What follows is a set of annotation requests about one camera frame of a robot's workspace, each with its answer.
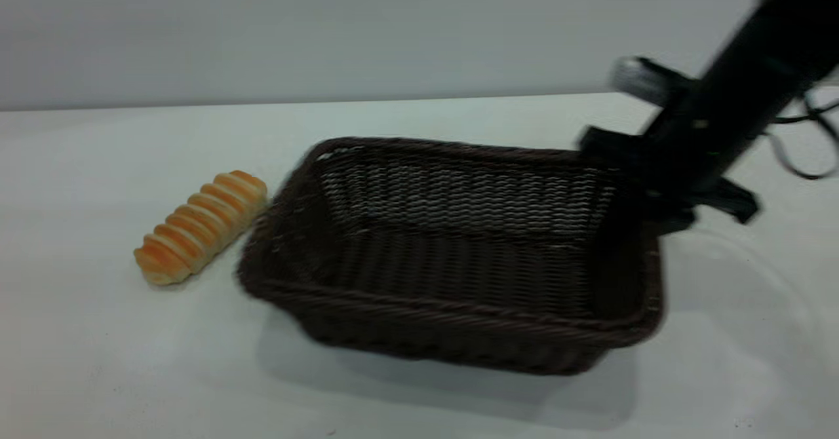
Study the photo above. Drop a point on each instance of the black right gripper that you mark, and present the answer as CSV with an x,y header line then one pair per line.
x,y
682,157

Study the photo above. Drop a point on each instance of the dark brown wicker basket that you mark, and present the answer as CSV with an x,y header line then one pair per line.
x,y
446,262

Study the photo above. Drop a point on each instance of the striped orange bread roll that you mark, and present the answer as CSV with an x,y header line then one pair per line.
x,y
196,229

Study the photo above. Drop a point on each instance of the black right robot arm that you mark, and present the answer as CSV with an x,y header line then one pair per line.
x,y
773,46

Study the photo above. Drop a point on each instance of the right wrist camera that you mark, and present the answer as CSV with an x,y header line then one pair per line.
x,y
639,78

